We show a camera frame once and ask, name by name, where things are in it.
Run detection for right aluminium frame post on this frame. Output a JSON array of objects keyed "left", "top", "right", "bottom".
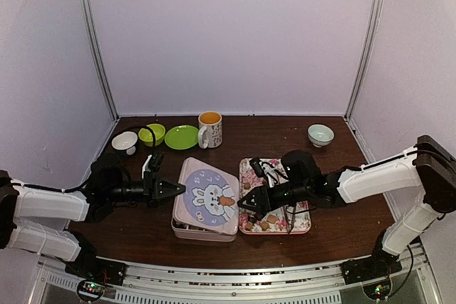
[{"left": 344, "top": 0, "right": 384, "bottom": 122}]

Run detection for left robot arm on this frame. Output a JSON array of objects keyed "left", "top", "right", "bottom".
[{"left": 1, "top": 153, "right": 185, "bottom": 278}]

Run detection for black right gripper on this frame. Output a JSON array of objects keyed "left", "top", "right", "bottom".
[{"left": 237, "top": 182, "right": 311, "bottom": 215}]

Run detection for front aluminium rail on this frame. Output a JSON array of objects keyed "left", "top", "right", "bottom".
[{"left": 26, "top": 248, "right": 443, "bottom": 303}]

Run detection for pink tin box with dividers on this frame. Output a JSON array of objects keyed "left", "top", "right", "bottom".
[{"left": 171, "top": 219, "right": 236, "bottom": 243}]

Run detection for white mug with orange inside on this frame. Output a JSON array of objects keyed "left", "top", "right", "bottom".
[{"left": 198, "top": 112, "right": 223, "bottom": 149}]

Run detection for green plate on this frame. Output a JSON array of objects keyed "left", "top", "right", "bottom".
[{"left": 165, "top": 125, "right": 199, "bottom": 150}]

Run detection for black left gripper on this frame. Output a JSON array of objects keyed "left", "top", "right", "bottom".
[{"left": 105, "top": 170, "right": 185, "bottom": 208}]

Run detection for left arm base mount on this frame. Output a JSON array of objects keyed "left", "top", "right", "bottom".
[{"left": 63, "top": 233, "right": 127, "bottom": 303}]

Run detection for pink bunny tin lid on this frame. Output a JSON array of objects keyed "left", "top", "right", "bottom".
[{"left": 172, "top": 157, "right": 239, "bottom": 235}]

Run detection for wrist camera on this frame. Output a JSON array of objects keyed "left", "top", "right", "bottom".
[
  {"left": 249, "top": 157, "right": 288, "bottom": 188},
  {"left": 141, "top": 152, "right": 164, "bottom": 180}
]

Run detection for tan Sweet chocolate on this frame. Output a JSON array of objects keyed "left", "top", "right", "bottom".
[{"left": 266, "top": 215, "right": 277, "bottom": 224}]

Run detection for pale blue ceramic bowl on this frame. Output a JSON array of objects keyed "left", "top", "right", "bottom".
[{"left": 307, "top": 124, "right": 335, "bottom": 148}]

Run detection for floral pink tray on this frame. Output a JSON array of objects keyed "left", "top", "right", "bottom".
[{"left": 239, "top": 158, "right": 311, "bottom": 236}]

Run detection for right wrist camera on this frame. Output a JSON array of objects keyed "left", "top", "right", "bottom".
[{"left": 249, "top": 157, "right": 288, "bottom": 188}]

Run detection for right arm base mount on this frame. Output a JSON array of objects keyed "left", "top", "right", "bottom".
[{"left": 341, "top": 251, "right": 403, "bottom": 301}]

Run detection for white black bowl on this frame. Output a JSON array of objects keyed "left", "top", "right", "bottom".
[{"left": 111, "top": 131, "right": 138, "bottom": 157}]

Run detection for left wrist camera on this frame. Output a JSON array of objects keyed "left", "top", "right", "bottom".
[{"left": 141, "top": 152, "right": 164, "bottom": 180}]

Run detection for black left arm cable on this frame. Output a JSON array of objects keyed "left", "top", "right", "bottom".
[{"left": 62, "top": 125, "right": 157, "bottom": 193}]

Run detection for aluminium frame post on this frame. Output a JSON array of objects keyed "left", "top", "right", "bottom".
[
  {"left": 81, "top": 0, "right": 119, "bottom": 121},
  {"left": 344, "top": 0, "right": 384, "bottom": 122}
]

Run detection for metal tongs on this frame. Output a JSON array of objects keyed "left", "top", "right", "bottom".
[{"left": 284, "top": 204, "right": 297, "bottom": 234}]

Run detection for green bowl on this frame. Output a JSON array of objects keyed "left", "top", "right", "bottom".
[{"left": 138, "top": 123, "right": 166, "bottom": 147}]

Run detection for left aluminium frame post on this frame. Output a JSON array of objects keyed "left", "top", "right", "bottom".
[{"left": 81, "top": 0, "right": 119, "bottom": 121}]

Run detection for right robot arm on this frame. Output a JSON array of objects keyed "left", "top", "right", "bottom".
[{"left": 237, "top": 135, "right": 455, "bottom": 277}]

